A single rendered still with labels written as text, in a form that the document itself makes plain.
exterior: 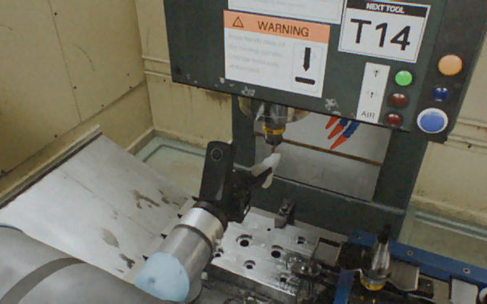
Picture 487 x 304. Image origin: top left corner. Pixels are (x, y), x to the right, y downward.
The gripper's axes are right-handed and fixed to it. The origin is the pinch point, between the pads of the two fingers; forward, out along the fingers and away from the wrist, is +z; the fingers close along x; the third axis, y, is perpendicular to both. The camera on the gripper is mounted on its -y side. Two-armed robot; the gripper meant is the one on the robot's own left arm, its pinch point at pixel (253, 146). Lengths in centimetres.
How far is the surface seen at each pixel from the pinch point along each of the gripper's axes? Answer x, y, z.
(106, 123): -101, 57, 59
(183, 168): -73, 87, 75
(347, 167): 12, 43, 54
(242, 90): 1.6, -17.2, -7.9
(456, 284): 43.0, 21.1, 0.5
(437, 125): 30.2, -18.6, -8.8
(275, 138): 0.9, 4.4, 10.2
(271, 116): 2.0, -5.2, 4.4
